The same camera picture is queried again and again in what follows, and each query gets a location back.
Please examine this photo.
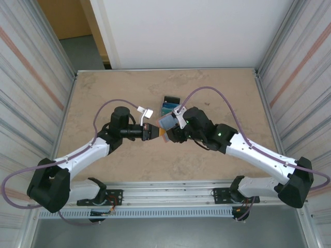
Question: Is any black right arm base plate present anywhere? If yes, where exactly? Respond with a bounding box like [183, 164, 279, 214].
[212, 187, 260, 205]

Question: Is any wooden door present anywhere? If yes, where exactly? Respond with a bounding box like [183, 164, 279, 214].
[38, 0, 112, 70]

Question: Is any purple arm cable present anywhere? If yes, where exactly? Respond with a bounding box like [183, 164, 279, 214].
[1, 99, 142, 226]
[178, 86, 331, 223]

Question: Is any slotted grey cable duct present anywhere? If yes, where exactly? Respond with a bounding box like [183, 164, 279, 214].
[38, 207, 234, 220]

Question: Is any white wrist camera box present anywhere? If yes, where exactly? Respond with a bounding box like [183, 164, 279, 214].
[137, 105, 154, 126]
[172, 106, 187, 130]

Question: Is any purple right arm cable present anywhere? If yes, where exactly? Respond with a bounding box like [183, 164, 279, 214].
[178, 86, 331, 223]

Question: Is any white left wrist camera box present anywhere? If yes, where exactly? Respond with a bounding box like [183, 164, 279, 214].
[137, 105, 154, 126]

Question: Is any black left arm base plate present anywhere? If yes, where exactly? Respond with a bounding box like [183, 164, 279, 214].
[77, 189, 124, 207]

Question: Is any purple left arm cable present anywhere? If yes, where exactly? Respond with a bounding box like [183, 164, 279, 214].
[1, 99, 142, 226]

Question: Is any aluminium rail frame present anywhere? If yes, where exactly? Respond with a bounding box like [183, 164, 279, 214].
[62, 180, 285, 207]

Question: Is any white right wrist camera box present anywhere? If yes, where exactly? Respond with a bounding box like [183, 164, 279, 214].
[172, 106, 187, 130]

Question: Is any teal and black box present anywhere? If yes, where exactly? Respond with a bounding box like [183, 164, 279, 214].
[160, 95, 182, 117]

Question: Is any corrugated metal side panel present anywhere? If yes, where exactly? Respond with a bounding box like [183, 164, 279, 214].
[0, 0, 78, 248]
[254, 0, 331, 248]

